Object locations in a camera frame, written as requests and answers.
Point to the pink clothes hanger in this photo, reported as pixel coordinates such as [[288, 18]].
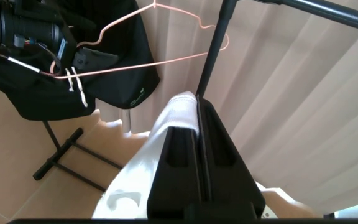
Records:
[[166, 62]]

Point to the black clothes rack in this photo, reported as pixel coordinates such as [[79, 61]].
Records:
[[216, 40]]

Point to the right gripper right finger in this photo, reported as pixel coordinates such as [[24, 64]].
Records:
[[235, 186]]

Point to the black garment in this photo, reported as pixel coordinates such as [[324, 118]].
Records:
[[123, 81]]

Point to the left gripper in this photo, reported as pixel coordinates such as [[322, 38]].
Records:
[[30, 32]]

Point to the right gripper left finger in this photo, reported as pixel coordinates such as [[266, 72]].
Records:
[[172, 186]]

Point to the beige curtain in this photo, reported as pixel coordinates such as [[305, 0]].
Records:
[[291, 109]]

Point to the white garment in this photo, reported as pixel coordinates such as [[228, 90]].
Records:
[[141, 174]]

